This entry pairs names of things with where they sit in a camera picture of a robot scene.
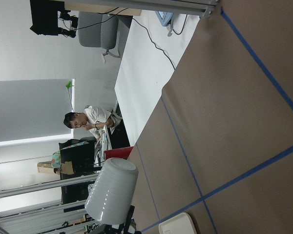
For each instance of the red cylinder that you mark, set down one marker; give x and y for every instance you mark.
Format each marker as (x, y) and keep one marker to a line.
(118, 153)

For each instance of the grey office chair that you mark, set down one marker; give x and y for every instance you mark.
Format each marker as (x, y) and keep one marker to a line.
(105, 31)

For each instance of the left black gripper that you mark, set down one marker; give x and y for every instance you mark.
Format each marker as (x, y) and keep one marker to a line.
(124, 228)

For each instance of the cream plastic tray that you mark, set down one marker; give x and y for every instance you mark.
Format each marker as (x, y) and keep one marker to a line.
(179, 224)

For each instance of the aluminium frame post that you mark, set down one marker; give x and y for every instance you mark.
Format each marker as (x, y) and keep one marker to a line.
(202, 8)

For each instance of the person in white shirt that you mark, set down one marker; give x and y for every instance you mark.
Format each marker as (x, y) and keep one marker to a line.
(92, 119)

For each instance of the grey plastic cup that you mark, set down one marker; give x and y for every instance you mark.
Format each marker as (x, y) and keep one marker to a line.
(111, 196)

